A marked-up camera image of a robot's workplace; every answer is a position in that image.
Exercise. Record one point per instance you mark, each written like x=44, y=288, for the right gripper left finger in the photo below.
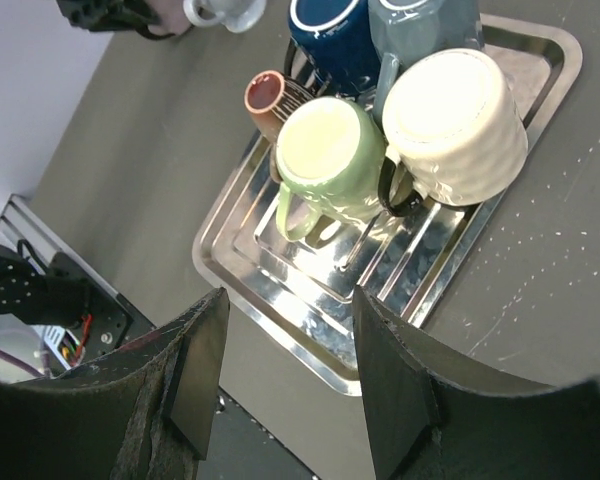
x=143, y=411

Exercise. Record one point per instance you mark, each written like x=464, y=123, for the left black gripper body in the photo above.
x=107, y=15

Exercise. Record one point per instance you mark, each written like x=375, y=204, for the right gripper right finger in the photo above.
x=434, y=413

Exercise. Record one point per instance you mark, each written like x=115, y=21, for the purple mug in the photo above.
x=171, y=18

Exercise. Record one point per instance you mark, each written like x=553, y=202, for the light blue mug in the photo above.
x=237, y=16

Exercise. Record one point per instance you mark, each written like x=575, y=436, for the light green mug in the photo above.
x=329, y=154

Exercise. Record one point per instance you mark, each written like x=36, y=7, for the cream white mug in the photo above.
x=454, y=133

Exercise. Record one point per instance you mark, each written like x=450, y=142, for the dark blue mug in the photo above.
x=335, y=37

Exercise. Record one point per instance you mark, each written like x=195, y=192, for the grey-blue mug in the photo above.
x=404, y=32

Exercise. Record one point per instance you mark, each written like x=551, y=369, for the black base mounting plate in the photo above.
x=240, y=447

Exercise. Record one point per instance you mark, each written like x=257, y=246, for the silver metal tray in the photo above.
x=300, y=294

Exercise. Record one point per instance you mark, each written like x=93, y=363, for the brown ribbed cup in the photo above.
x=270, y=98

